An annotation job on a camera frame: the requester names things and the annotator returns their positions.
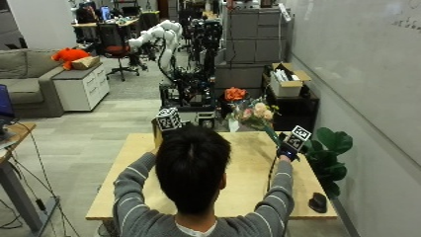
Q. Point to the person's right hand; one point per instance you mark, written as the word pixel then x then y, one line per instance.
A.
pixel 287 149

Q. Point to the pink and cream flower bouquet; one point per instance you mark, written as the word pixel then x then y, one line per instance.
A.
pixel 256 113

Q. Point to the white marker cube right glove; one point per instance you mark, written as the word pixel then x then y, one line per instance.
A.
pixel 297 137

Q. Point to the white marker cube glove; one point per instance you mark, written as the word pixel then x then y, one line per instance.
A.
pixel 297 137
pixel 168 118

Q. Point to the black low shelf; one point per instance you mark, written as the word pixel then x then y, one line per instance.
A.
pixel 295 110

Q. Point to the green leafy plant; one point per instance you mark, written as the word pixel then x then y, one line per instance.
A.
pixel 329 158

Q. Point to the orange flower bunch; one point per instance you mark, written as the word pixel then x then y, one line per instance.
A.
pixel 235 94

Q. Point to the open cardboard box with items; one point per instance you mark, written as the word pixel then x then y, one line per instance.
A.
pixel 287 80

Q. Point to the small black object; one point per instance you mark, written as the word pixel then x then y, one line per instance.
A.
pixel 317 202

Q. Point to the the person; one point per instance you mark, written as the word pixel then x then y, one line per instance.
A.
pixel 192 171

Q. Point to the black robot rig cart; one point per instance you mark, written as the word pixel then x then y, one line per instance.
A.
pixel 192 85

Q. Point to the white marker cube left glove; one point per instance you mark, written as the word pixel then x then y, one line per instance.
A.
pixel 168 118

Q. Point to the grey filing cabinets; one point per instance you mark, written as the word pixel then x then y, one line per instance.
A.
pixel 256 42

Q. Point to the black office chair red seat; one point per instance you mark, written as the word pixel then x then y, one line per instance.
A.
pixel 115 46

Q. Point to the white drawer cabinet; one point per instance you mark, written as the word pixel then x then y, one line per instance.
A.
pixel 83 87

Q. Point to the tan cardboard box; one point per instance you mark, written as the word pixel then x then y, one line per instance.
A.
pixel 85 62

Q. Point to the cluttered office desk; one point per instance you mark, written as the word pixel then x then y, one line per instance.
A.
pixel 107 19

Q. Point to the orange plush toy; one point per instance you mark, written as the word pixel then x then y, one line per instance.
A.
pixel 69 56

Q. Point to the grey sofa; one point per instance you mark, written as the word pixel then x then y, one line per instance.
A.
pixel 27 80

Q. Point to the wooden side desk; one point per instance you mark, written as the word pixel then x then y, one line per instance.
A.
pixel 15 171

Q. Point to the blue laptop screen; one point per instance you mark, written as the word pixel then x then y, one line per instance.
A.
pixel 5 102

